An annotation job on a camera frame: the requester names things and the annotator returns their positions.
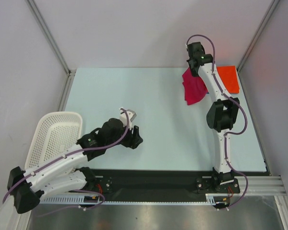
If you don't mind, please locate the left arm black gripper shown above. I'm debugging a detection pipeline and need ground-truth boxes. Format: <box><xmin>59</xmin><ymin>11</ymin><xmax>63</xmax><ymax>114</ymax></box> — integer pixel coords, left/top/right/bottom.
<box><xmin>106</xmin><ymin>122</ymin><xmax>143</xmax><ymax>149</ymax></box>

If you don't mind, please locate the crimson red t-shirt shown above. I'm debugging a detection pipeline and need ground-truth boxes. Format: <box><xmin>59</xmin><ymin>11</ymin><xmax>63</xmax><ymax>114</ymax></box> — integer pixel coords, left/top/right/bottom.
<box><xmin>182</xmin><ymin>68</ymin><xmax>207</xmax><ymax>105</ymax></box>

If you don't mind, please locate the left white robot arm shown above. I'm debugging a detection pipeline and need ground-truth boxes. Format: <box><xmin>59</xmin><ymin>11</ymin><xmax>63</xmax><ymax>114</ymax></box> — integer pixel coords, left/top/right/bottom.
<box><xmin>3</xmin><ymin>108</ymin><xmax>143</xmax><ymax>214</ymax></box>

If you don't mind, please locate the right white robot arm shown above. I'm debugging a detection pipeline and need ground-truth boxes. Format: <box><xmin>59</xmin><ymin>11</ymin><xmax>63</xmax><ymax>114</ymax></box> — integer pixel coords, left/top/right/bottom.
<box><xmin>186</xmin><ymin>42</ymin><xmax>240</xmax><ymax>192</ymax></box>

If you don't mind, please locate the folded orange t-shirt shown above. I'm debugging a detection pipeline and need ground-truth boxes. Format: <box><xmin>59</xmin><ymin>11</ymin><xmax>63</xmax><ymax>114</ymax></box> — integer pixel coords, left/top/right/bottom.
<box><xmin>216</xmin><ymin>66</ymin><xmax>240</xmax><ymax>94</ymax></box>

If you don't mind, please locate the black base mounting strip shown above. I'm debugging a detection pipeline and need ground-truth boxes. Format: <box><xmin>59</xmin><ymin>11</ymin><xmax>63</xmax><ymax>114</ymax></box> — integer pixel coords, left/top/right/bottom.
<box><xmin>69</xmin><ymin>169</ymin><xmax>271</xmax><ymax>199</ymax></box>

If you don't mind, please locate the white perforated plastic basket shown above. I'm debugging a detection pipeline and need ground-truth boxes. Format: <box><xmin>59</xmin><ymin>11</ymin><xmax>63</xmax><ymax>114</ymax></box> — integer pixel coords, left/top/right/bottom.
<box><xmin>24</xmin><ymin>111</ymin><xmax>83</xmax><ymax>169</ymax></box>

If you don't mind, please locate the left aluminium corner post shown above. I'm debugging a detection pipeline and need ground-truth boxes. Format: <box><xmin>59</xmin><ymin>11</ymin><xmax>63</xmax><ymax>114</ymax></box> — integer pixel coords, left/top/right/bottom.
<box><xmin>24</xmin><ymin>0</ymin><xmax>72</xmax><ymax>75</ymax></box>

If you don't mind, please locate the aluminium corner post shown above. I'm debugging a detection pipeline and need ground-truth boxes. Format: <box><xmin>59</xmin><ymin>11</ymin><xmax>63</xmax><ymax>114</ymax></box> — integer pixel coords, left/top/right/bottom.
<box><xmin>24</xmin><ymin>0</ymin><xmax>72</xmax><ymax>75</ymax></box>
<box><xmin>237</xmin><ymin>0</ymin><xmax>281</xmax><ymax>73</ymax></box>

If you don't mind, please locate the right aluminium corner post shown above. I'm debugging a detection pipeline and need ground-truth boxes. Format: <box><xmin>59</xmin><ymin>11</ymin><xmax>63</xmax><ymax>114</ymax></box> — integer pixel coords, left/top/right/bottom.
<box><xmin>237</xmin><ymin>0</ymin><xmax>281</xmax><ymax>73</ymax></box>

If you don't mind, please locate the left slotted cable duct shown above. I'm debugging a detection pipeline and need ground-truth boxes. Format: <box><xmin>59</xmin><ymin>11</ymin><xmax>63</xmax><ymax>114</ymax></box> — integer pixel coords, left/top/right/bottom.
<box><xmin>40</xmin><ymin>194</ymin><xmax>103</xmax><ymax>205</ymax></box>

